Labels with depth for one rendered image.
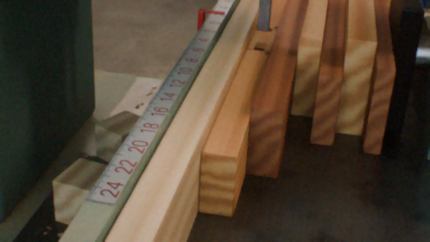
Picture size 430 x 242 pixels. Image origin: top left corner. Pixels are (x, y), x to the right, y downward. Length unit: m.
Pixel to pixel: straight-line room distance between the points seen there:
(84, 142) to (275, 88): 0.28
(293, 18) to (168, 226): 0.30
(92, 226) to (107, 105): 0.46
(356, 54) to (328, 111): 0.04
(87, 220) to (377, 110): 0.23
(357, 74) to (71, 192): 0.23
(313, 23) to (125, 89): 0.31
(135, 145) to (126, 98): 0.42
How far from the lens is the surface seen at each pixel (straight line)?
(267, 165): 0.41
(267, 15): 0.51
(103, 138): 0.61
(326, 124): 0.45
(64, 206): 0.53
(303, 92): 0.49
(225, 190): 0.37
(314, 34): 0.50
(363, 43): 0.45
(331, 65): 0.46
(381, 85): 0.44
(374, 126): 0.45
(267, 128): 0.40
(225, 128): 0.38
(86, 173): 0.53
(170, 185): 0.31
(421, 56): 0.50
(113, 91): 0.76
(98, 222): 0.28
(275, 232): 0.37
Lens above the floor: 1.12
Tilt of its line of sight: 27 degrees down
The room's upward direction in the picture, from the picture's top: 3 degrees clockwise
